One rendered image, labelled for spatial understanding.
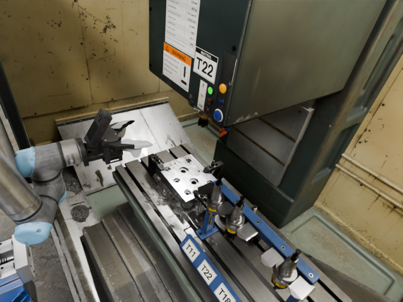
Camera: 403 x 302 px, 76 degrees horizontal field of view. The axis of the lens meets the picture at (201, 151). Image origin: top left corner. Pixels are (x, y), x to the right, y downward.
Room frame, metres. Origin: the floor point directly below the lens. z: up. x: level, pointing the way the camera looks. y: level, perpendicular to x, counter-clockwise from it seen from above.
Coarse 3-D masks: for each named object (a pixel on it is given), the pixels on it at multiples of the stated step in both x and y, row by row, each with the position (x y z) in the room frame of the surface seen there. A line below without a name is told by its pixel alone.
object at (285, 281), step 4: (276, 264) 0.43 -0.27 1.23; (276, 268) 0.41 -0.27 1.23; (276, 272) 0.40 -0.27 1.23; (296, 272) 0.41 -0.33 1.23; (276, 276) 0.40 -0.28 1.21; (280, 276) 0.40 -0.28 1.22; (296, 276) 0.40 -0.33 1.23; (284, 280) 0.38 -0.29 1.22; (288, 280) 0.38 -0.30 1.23; (292, 280) 0.38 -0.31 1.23; (284, 284) 0.38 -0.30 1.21
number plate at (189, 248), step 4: (188, 240) 0.64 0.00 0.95; (188, 244) 0.63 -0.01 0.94; (192, 244) 0.62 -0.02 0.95; (184, 248) 0.62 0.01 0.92; (188, 248) 0.61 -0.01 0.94; (192, 248) 0.61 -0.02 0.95; (196, 248) 0.61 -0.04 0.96; (188, 252) 0.60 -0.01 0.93; (192, 252) 0.60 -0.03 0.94; (196, 252) 0.59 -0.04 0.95; (188, 256) 0.59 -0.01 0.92; (192, 256) 0.58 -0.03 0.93; (196, 256) 0.58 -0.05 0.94; (192, 260) 0.57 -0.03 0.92
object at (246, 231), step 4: (244, 224) 0.56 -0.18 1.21; (248, 224) 0.56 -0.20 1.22; (236, 228) 0.54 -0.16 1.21; (240, 228) 0.54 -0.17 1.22; (244, 228) 0.54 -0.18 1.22; (248, 228) 0.55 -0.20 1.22; (252, 228) 0.55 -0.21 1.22; (236, 232) 0.53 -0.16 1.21; (240, 232) 0.53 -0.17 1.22; (244, 232) 0.53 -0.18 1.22; (248, 232) 0.53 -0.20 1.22; (252, 232) 0.53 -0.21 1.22; (256, 232) 0.54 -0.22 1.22; (240, 236) 0.51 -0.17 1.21; (244, 236) 0.51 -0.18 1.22; (248, 236) 0.52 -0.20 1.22; (252, 236) 0.52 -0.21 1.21
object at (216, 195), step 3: (213, 186) 0.66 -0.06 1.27; (216, 186) 0.65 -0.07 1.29; (219, 186) 0.65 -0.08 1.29; (213, 189) 0.65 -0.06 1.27; (216, 189) 0.64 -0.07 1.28; (219, 189) 0.64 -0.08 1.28; (213, 192) 0.64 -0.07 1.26; (216, 192) 0.64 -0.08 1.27; (219, 192) 0.64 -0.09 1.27; (210, 195) 0.65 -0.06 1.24; (213, 195) 0.64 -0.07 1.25; (216, 195) 0.64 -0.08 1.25; (219, 195) 0.64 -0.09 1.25; (213, 198) 0.64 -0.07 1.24; (216, 198) 0.64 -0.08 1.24; (219, 198) 0.64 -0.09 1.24
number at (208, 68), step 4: (204, 60) 0.70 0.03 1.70; (204, 64) 0.69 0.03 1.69; (208, 64) 0.68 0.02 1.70; (212, 64) 0.67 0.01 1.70; (204, 68) 0.69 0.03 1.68; (208, 68) 0.68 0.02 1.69; (212, 68) 0.67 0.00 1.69; (204, 72) 0.69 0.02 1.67; (208, 72) 0.68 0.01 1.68; (212, 72) 0.67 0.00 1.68; (208, 76) 0.68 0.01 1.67; (212, 76) 0.67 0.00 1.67
